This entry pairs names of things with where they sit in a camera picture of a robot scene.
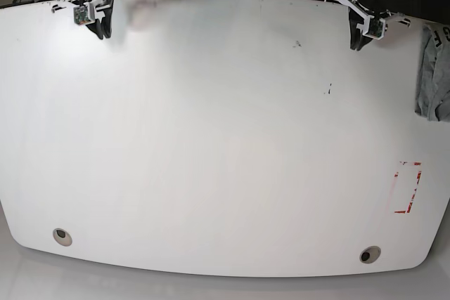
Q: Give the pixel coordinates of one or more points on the right table grommet hole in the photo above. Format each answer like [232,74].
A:
[370,254]

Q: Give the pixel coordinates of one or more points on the table grommet hole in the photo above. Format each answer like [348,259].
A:
[62,237]
[370,254]

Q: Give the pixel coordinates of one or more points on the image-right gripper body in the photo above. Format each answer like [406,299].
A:
[368,14]

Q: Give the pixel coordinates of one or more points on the left table grommet hole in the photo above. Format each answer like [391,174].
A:
[62,237]

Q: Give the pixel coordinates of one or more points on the red tape rectangle marking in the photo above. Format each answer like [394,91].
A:
[406,182]

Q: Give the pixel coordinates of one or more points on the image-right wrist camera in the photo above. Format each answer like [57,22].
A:
[376,28]

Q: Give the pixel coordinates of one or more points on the grey t-shirt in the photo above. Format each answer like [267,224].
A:
[432,86]

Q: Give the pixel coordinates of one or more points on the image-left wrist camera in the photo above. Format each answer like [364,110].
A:
[81,15]

